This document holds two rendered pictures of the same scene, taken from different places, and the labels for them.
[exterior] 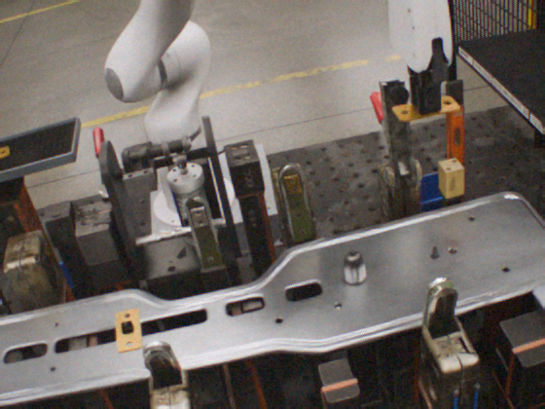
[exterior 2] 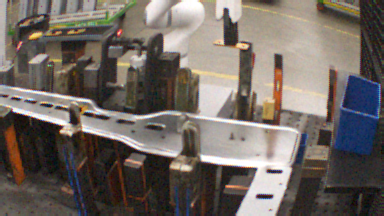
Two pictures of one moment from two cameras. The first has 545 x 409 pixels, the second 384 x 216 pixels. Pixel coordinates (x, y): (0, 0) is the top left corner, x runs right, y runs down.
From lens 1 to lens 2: 74 cm
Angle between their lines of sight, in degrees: 21
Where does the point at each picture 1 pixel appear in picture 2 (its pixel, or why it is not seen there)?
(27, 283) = (60, 82)
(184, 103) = (178, 37)
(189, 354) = (91, 126)
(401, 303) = not seen: hidden behind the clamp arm
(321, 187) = not seen: hidden behind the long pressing
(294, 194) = (181, 83)
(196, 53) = (192, 15)
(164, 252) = (119, 97)
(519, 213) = (290, 137)
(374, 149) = (294, 119)
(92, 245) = (88, 76)
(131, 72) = (152, 12)
